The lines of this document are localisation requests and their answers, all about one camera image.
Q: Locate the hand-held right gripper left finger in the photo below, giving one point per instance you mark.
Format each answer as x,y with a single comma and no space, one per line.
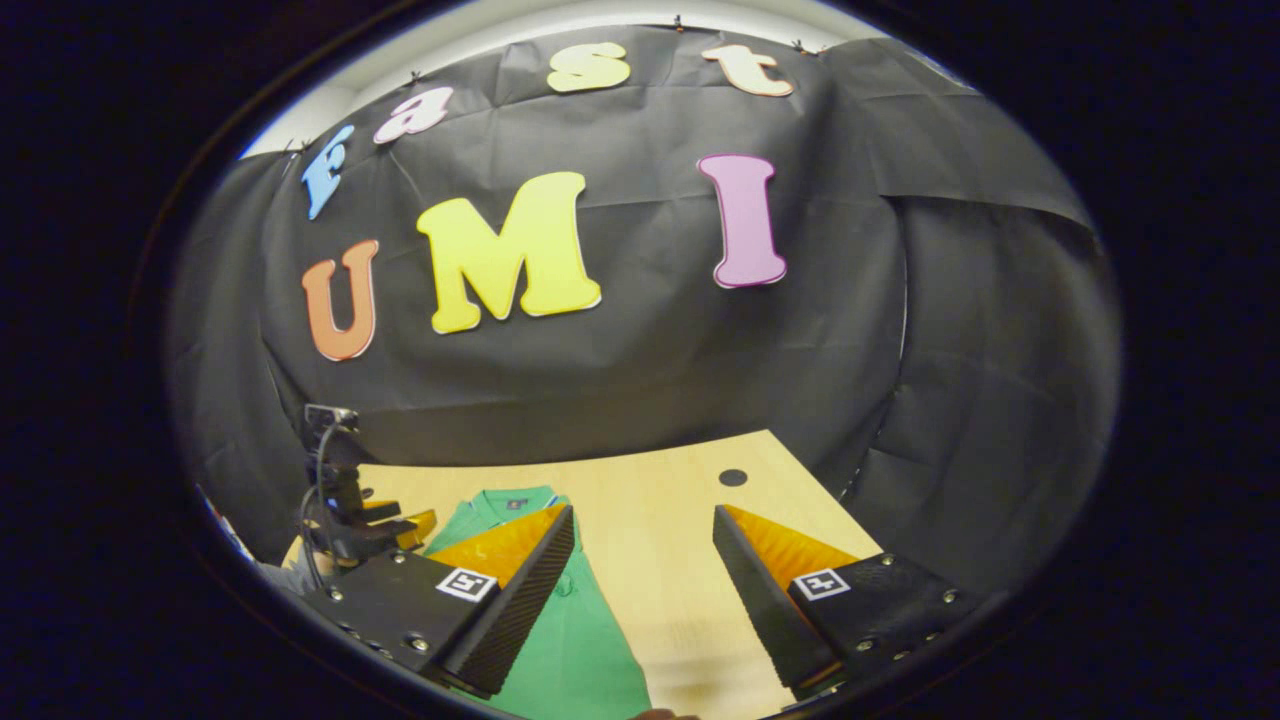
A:
520,610

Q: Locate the black backdrop cloth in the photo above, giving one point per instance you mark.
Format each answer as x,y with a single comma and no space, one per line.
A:
650,380

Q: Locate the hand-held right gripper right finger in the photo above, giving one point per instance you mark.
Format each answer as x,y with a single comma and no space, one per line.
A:
760,610

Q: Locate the white patterned object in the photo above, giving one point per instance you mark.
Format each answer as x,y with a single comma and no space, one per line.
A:
225,525

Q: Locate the black table grommet hole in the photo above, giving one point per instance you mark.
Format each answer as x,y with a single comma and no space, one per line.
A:
733,477

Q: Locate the green T-shirt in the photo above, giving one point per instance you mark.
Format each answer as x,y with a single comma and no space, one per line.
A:
580,650

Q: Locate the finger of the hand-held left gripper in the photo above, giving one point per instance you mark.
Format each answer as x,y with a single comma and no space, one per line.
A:
380,505
422,527

